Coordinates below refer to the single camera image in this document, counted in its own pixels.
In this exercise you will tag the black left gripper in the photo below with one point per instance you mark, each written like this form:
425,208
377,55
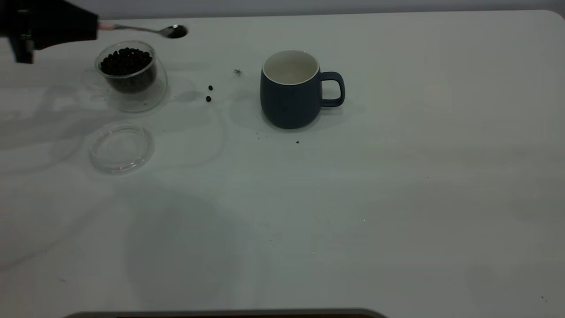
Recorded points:
17,22

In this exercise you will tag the dark grey ceramic mug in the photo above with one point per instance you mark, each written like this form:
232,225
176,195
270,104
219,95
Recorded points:
287,104

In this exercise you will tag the roasted coffee beans heap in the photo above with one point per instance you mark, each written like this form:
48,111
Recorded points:
126,62

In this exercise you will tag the clear glass cup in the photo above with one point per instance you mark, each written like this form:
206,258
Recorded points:
152,95

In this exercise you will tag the clear round glass dish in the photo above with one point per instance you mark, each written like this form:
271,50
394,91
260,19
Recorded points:
121,150

